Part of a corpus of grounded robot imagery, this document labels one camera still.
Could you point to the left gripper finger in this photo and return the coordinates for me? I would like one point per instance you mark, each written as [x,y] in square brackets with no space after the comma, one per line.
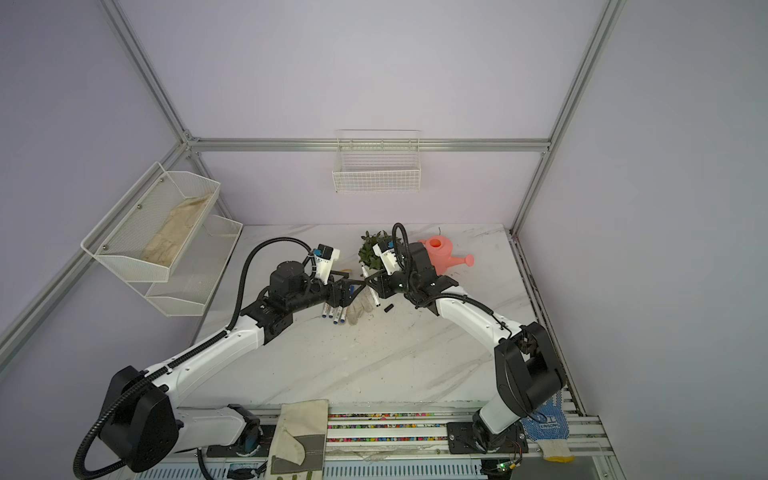
[342,274]
[352,295]

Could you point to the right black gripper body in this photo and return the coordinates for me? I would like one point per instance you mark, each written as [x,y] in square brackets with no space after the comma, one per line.
[399,282]

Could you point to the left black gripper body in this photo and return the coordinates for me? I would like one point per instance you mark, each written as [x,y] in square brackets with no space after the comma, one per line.
[315,293]

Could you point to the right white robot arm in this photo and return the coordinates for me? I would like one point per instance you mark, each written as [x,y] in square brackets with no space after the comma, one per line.
[527,370]

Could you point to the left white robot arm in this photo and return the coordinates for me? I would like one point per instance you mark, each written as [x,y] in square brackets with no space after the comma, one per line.
[145,417]

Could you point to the white knit work glove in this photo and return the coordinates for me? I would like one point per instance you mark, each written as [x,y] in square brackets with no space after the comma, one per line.
[362,305]

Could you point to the green potted plant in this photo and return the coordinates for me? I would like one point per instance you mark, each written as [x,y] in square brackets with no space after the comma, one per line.
[366,254]

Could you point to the pink watering can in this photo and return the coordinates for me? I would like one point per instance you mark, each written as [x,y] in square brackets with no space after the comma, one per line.
[440,252]

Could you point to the beige glove in rack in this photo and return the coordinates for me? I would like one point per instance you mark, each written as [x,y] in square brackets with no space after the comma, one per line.
[166,244]

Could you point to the white two-tier mesh rack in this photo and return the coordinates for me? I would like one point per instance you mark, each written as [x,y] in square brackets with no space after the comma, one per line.
[186,288]

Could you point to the beige canvas glove front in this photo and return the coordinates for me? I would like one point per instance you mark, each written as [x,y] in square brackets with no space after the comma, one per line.
[297,449]

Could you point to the blue dotted work glove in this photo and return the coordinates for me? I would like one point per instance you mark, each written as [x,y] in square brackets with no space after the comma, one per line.
[548,428]

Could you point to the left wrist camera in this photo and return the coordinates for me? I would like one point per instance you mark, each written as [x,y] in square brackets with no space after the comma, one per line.
[325,256]

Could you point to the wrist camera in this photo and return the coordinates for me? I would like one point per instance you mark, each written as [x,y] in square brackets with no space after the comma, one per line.
[385,251]
[325,256]

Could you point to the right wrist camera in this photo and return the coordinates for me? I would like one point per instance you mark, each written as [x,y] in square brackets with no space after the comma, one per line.
[385,251]

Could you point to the white wire wall basket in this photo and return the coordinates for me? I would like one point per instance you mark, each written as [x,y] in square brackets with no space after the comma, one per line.
[377,161]

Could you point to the aluminium frame rails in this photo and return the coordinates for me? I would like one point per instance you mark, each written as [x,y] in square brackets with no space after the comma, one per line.
[16,338]

